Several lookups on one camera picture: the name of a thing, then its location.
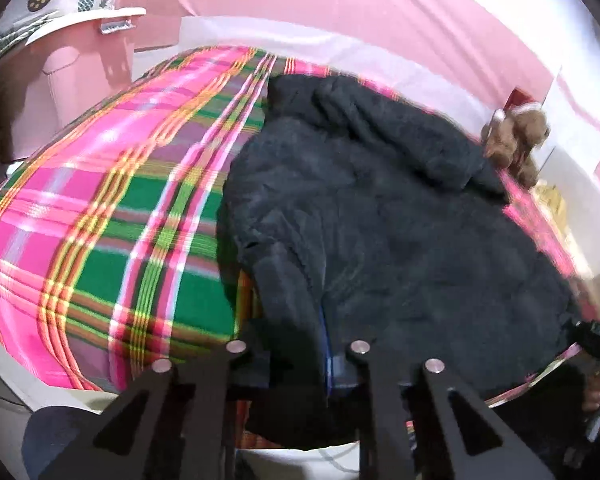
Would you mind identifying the black padded jacket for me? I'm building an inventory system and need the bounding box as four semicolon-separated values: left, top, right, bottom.
218;75;580;450

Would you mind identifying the yellow cloth item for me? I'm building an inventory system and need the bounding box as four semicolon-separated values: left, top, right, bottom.
531;180;577;252

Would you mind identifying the brown teddy bear santa hat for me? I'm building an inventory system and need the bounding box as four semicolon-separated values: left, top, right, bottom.
482;88;550;190

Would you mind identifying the pink plaid bed cover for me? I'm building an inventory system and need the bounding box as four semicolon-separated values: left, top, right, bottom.
0;47;583;391

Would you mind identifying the white bed sheet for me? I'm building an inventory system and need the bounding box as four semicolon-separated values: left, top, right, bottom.
132;16;493;136

